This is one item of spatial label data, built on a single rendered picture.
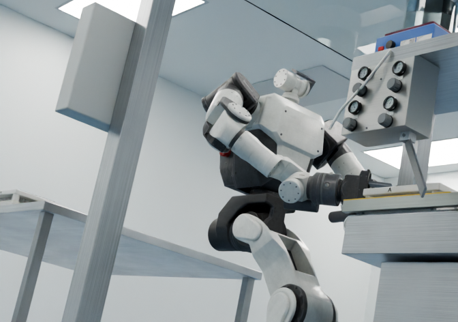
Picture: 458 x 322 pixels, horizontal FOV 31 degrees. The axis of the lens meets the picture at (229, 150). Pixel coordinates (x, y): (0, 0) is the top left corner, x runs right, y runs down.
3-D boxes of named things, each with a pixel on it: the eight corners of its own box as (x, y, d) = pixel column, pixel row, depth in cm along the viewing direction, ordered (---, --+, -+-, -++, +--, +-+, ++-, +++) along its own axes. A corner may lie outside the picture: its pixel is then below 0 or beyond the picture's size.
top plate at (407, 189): (497, 217, 214) (497, 210, 214) (438, 189, 200) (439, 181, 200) (420, 221, 233) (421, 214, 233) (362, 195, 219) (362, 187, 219)
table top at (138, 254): (-98, 222, 417) (-96, 215, 418) (87, 274, 482) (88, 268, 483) (42, 209, 303) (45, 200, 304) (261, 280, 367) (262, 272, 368)
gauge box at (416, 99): (340, 135, 225) (351, 67, 231) (366, 147, 231) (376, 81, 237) (404, 125, 208) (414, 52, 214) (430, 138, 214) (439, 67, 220)
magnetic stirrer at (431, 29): (369, 59, 231) (373, 30, 233) (417, 88, 243) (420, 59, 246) (427, 45, 215) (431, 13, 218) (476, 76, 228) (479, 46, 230)
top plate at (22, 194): (-14, 196, 349) (-13, 191, 350) (36, 212, 365) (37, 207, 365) (15, 193, 332) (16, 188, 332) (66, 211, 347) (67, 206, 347)
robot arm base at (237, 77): (200, 112, 258) (199, 94, 268) (227, 138, 264) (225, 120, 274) (237, 82, 254) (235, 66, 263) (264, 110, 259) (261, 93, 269)
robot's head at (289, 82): (270, 95, 275) (275, 70, 278) (292, 106, 281) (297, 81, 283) (284, 91, 270) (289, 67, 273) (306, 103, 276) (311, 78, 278)
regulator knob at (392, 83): (384, 90, 214) (387, 74, 215) (390, 93, 215) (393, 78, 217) (394, 88, 211) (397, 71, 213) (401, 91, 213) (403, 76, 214)
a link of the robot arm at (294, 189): (329, 169, 231) (289, 166, 235) (319, 179, 221) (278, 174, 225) (328, 209, 234) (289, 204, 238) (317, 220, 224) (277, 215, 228)
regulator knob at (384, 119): (375, 125, 212) (377, 109, 214) (382, 128, 214) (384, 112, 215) (386, 123, 210) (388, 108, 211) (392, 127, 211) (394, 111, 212)
